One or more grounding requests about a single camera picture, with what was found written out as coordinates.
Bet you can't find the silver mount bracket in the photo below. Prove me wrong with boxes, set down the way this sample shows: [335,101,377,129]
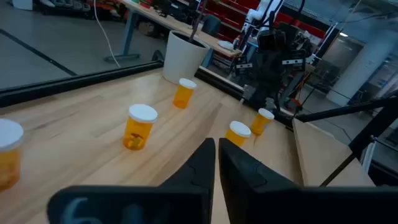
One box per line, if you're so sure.
[360,138,377,174]

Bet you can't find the white floor cable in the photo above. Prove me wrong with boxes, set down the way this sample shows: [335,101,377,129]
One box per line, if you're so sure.
[92,0,121,68]

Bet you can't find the red storage shelving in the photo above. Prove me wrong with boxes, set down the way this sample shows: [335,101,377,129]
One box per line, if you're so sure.
[198,0,327,68]

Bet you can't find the wooden workbench top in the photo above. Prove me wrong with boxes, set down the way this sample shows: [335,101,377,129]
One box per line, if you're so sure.
[119,0,243,59]

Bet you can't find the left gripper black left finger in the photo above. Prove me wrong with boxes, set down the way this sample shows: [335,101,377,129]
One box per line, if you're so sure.
[46,138,216,224]

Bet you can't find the black aluminium table frame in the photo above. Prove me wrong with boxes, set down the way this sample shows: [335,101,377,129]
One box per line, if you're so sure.
[0,60,398,129]

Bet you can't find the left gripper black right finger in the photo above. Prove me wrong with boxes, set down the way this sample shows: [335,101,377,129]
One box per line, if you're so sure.
[218,138,398,224]

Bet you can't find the orange white-capped medicine bottle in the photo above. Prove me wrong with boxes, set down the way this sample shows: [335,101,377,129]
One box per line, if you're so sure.
[250,108,275,137]
[224,120,252,147]
[172,78,198,110]
[0,118,25,192]
[122,103,159,151]

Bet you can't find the wooden shelf with black frame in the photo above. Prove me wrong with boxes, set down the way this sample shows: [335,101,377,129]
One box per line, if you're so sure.
[291,104,398,188]

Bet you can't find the green plant in white pot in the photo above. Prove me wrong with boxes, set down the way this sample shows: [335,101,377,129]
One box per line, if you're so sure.
[162,0,215,85]

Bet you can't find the white round object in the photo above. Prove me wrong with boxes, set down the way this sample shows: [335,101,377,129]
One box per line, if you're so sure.
[217,40,234,51]

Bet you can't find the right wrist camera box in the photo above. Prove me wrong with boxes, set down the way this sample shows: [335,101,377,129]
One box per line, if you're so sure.
[257,29,286,51]

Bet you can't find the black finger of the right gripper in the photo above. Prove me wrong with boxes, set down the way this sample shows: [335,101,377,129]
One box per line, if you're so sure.
[253,73,267,103]
[266,73,280,103]

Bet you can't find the grey workbench leg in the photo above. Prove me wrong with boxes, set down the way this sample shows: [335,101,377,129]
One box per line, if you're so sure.
[103,11,141,63]

